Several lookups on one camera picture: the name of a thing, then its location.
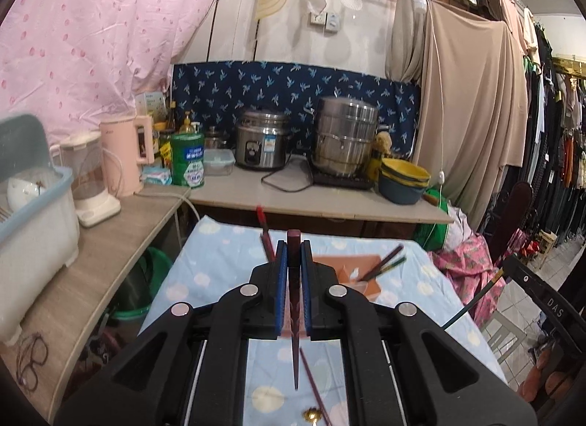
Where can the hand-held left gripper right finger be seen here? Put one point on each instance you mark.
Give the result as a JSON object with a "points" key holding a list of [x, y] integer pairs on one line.
{"points": [[306, 288]]}

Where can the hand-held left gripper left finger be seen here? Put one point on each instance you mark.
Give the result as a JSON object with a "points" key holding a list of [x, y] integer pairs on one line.
{"points": [[280, 288]]}

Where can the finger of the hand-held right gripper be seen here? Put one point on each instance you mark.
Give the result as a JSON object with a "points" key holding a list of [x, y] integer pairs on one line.
{"points": [[526, 277]]}

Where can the dark brown chopstick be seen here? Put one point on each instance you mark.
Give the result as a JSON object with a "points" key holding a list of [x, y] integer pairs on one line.
{"points": [[387, 257], [293, 243], [311, 380]]}

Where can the pink perforated utensil holder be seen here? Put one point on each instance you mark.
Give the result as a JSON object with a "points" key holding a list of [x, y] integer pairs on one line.
{"points": [[348, 266]]}

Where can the red chopstick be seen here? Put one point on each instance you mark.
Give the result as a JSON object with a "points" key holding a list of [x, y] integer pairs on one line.
{"points": [[264, 231]]}

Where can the green chopstick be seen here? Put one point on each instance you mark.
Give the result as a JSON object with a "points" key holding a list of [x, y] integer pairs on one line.
{"points": [[393, 265], [471, 302]]}

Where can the person's right hand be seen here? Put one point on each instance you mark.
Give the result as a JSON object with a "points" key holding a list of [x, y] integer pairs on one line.
{"points": [[547, 375]]}

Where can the pink printed cloth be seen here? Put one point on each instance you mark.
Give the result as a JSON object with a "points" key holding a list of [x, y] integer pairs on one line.
{"points": [[467, 266]]}

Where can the blue printed tablecloth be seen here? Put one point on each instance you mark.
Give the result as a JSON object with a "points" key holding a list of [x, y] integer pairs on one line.
{"points": [[219, 261]]}

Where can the dark wooden chair back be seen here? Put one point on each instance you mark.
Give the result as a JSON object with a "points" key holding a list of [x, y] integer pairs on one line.
{"points": [[519, 206]]}

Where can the green bag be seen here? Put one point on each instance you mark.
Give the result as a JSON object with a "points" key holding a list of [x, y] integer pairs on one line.
{"points": [[432, 234]]}

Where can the black induction cooker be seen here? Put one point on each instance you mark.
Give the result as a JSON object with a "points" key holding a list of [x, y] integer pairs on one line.
{"points": [[339, 182]]}

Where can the green plastic bucket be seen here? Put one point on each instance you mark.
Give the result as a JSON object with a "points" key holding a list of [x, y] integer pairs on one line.
{"points": [[158, 261]]}

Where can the gold flower spoon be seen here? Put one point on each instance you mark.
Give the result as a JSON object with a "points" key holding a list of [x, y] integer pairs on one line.
{"points": [[312, 416]]}

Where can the stack of blue yellow bowls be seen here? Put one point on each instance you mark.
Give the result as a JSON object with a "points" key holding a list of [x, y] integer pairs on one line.
{"points": [[403, 188]]}

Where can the clear food container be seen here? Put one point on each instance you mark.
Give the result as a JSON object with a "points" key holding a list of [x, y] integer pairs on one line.
{"points": [[219, 163]]}

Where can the row of hanging clothes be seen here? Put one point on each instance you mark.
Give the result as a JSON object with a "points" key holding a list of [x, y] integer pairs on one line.
{"points": [[549, 133]]}

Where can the silver rice cooker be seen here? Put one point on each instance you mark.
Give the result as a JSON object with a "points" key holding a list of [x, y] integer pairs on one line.
{"points": [[263, 142]]}

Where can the green tin can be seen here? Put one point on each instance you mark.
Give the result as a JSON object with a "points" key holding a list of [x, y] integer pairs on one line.
{"points": [[187, 160]]}

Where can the stainless steel steamer pot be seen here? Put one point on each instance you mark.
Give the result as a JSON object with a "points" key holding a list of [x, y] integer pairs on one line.
{"points": [[343, 133]]}

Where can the yellow plush toy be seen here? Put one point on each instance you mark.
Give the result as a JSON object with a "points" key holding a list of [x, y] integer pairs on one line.
{"points": [[382, 142]]}

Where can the wooden counter shelf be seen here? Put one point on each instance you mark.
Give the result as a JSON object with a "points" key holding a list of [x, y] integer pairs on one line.
{"points": [[114, 261]]}

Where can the blue tissue packet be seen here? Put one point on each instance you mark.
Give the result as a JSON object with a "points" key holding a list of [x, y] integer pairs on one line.
{"points": [[155, 175]]}

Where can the yellow pump bottle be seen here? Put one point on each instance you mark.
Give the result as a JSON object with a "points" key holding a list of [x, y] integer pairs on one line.
{"points": [[186, 123]]}

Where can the beige curtain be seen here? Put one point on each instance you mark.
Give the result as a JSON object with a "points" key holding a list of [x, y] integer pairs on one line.
{"points": [[467, 87]]}

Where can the dark sauce bottle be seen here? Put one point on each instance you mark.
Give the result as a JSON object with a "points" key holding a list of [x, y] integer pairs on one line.
{"points": [[172, 117]]}

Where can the white blender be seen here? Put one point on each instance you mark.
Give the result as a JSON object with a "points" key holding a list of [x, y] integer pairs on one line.
{"points": [[91, 211]]}

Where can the pink electric kettle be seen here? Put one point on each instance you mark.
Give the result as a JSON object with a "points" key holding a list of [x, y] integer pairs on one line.
{"points": [[121, 156]]}

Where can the dark blue floral cloth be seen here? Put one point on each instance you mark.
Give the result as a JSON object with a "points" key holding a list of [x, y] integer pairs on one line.
{"points": [[256, 83]]}

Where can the white green carton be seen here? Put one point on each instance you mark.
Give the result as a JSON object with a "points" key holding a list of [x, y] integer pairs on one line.
{"points": [[149, 105]]}

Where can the white dish drainer box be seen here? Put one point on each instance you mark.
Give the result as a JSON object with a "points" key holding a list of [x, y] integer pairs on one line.
{"points": [[36, 247]]}

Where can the dark framed eyeglasses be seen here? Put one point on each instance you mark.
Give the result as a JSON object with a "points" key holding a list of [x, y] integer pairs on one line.
{"points": [[34, 348]]}

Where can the pink dotted curtain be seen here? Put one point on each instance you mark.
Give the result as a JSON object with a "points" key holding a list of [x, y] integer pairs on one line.
{"points": [[91, 19]]}

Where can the white wall socket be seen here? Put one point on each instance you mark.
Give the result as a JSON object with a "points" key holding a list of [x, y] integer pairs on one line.
{"points": [[333, 23], [317, 19]]}

